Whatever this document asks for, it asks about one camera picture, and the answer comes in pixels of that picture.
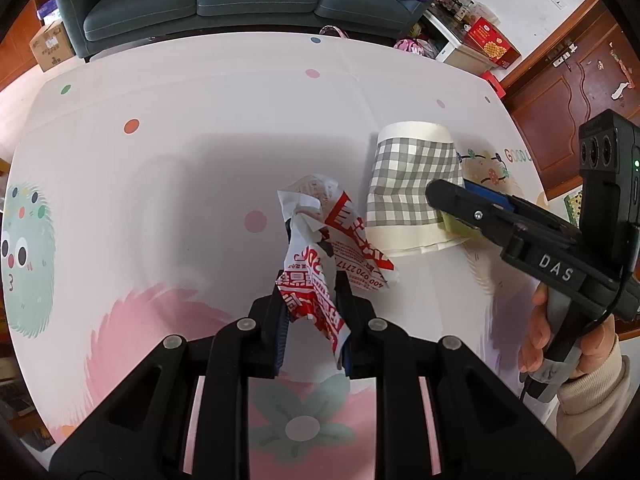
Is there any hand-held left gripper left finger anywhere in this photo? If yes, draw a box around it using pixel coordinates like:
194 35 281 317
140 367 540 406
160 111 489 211
48 270 291 480

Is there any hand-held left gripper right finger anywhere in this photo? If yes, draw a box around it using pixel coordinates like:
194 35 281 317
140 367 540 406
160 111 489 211
334 270 576 480

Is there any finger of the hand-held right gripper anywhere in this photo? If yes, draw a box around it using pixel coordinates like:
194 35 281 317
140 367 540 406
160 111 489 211
425 178 532 256
462 182 577 234

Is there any yellow green scrap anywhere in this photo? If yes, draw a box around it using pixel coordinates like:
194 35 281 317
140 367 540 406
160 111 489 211
440 212 481 236

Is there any checked paper cup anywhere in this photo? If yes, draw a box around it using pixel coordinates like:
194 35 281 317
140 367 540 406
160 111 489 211
364 121 468 257

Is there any red white wrapper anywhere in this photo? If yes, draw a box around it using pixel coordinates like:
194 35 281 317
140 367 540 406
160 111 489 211
276 175 401 368

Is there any person's right forearm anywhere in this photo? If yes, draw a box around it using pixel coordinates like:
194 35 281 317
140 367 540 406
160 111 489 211
552 340 640 473

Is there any person's right hand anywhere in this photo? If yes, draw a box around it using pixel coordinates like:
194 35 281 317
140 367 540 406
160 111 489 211
517 282 621 386

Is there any wooden door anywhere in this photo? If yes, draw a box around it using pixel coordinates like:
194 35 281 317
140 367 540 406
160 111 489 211
500 0 640 201

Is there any small red gift box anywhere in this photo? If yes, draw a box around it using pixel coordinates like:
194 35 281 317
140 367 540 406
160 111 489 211
481 70 507 97

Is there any white side cabinet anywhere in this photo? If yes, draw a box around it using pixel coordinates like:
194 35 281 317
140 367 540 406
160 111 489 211
422 7 496 76

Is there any large red gift box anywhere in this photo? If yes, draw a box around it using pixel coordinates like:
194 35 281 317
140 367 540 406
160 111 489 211
465 16 521 70

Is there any printed tablecloth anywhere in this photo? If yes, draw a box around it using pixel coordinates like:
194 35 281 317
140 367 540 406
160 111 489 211
0 32 571 480

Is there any cardboard box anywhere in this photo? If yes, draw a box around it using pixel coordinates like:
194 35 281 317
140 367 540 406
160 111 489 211
29 20 76 72

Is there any wooden cabinet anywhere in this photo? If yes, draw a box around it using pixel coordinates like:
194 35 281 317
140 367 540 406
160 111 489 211
0 7 43 93

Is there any white blue carton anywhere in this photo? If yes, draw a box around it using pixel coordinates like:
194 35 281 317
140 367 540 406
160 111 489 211
37 2 63 26

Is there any animal wall poster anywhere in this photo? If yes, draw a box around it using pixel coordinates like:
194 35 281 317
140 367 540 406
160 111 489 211
564 189 584 222

